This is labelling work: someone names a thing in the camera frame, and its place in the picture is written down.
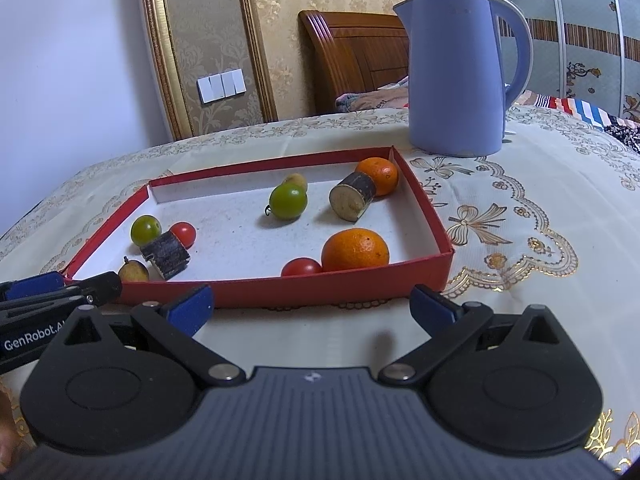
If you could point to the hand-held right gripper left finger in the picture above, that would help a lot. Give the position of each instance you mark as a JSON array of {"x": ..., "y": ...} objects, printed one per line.
[{"x": 192, "y": 310}]

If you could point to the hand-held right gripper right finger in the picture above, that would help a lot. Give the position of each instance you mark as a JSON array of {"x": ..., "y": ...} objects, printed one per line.
[{"x": 432, "y": 310}]

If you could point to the red cardboard box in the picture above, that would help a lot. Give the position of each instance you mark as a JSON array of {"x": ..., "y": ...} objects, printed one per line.
[{"x": 235, "y": 240}]

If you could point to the orange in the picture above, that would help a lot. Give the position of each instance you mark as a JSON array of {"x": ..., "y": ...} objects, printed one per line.
[
  {"x": 355, "y": 250},
  {"x": 382, "y": 175}
]

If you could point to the dark sugarcane piece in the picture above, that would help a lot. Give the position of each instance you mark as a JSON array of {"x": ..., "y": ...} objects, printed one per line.
[
  {"x": 352, "y": 196},
  {"x": 166, "y": 256}
]

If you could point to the striped colourful cloth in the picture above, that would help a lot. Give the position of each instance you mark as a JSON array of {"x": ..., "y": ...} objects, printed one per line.
[{"x": 580, "y": 110}]

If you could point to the gold wall moulding frame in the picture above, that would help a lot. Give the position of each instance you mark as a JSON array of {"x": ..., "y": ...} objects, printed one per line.
[{"x": 160, "y": 60}]

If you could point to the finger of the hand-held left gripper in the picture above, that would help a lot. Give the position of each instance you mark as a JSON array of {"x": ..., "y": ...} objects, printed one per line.
[
  {"x": 102, "y": 285},
  {"x": 35, "y": 284}
]

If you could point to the person's left hand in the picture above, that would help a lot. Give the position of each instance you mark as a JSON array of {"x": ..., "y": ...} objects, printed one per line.
[{"x": 5, "y": 435}]

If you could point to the wooden bed headboard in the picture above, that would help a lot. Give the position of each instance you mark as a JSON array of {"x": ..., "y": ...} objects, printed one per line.
[{"x": 355, "y": 55}]

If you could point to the red cherry tomato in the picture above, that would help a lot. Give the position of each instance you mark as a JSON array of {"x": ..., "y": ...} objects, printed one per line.
[
  {"x": 301, "y": 266},
  {"x": 184, "y": 234}
]

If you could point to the brown printed blanket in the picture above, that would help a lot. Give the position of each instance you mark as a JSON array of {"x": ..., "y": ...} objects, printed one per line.
[{"x": 380, "y": 97}]

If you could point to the beige embroidered tablecloth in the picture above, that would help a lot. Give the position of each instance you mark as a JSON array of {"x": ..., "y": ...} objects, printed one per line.
[{"x": 500, "y": 200}]

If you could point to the small yellowish round fruit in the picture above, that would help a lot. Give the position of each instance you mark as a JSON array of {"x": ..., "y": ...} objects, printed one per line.
[
  {"x": 134, "y": 270},
  {"x": 296, "y": 181}
]

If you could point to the blue electric kettle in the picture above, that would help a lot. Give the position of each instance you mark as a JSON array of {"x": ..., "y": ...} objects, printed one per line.
[{"x": 450, "y": 85}]

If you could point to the wardrobe with floral glass doors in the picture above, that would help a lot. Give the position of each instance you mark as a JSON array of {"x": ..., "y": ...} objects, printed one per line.
[{"x": 575, "y": 20}]

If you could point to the green round fruit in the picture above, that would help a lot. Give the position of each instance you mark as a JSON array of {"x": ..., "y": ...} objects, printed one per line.
[
  {"x": 146, "y": 230},
  {"x": 288, "y": 201}
]

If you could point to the white wall light switch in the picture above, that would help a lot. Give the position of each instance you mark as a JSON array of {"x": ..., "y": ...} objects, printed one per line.
[{"x": 221, "y": 86}]

